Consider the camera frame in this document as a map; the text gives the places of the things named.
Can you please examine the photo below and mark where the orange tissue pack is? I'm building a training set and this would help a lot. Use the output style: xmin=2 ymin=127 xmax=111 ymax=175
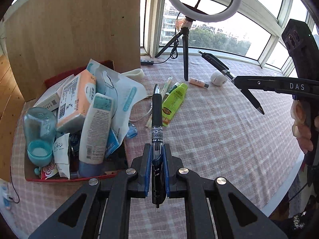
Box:
xmin=57 ymin=70 xmax=96 ymax=133

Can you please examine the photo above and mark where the white ring light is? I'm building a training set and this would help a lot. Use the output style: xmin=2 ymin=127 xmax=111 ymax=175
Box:
xmin=169 ymin=0 xmax=242 ymax=23

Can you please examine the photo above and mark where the white round plug device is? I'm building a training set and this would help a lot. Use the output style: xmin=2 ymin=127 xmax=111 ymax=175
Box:
xmin=210 ymin=70 xmax=228 ymax=86

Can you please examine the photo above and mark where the black power cable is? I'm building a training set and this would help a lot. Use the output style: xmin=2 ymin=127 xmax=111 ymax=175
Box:
xmin=153 ymin=0 xmax=203 ymax=65

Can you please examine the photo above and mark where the white blue lotion tube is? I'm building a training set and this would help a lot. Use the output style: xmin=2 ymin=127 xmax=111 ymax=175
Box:
xmin=78 ymin=93 xmax=113 ymax=177

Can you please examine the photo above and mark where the white mask package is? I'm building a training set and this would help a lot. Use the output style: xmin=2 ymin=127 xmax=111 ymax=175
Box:
xmin=87 ymin=59 xmax=147 ymax=144

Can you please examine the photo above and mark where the red cardboard box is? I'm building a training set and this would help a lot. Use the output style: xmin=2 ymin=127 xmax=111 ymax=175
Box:
xmin=24 ymin=66 xmax=128 ymax=183

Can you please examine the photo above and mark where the large wooden board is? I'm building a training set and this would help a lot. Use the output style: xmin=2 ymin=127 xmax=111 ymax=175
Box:
xmin=4 ymin=0 xmax=140 ymax=101

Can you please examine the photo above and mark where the white plastic sachet packet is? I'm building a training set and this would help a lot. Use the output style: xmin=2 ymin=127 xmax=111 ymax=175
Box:
xmin=53 ymin=133 xmax=70 ymax=180

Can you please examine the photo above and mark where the coffee mate creamer packet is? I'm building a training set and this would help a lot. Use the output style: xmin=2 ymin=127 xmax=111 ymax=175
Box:
xmin=40 ymin=161 xmax=58 ymax=180

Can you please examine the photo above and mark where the person's right hand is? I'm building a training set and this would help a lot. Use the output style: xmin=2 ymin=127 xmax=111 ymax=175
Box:
xmin=290 ymin=100 xmax=314 ymax=154

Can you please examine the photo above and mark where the white carton box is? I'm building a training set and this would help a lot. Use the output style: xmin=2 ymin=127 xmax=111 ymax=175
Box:
xmin=33 ymin=74 xmax=74 ymax=111

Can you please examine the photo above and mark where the blue baby bottle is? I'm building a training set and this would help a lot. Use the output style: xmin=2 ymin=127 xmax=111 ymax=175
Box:
xmin=23 ymin=107 xmax=57 ymax=176

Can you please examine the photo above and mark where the small green white tube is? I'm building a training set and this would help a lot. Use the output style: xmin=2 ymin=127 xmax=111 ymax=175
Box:
xmin=163 ymin=82 xmax=180 ymax=101

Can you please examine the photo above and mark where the pink cosmetic tube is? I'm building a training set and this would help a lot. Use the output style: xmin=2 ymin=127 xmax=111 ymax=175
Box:
xmin=189 ymin=78 xmax=209 ymax=88

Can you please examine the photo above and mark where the black inline cable remote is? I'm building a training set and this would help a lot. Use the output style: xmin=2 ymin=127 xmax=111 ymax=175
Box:
xmin=141 ymin=60 xmax=154 ymax=65

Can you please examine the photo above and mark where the black gel pen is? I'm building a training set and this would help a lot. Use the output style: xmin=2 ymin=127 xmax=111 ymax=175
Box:
xmin=151 ymin=84 xmax=166 ymax=211

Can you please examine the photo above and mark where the black tripod stand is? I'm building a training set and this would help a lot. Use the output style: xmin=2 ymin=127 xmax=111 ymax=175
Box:
xmin=155 ymin=27 xmax=190 ymax=81

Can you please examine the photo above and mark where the white usb cable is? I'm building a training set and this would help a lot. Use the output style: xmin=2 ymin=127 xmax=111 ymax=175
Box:
xmin=129 ymin=94 xmax=153 ymax=123

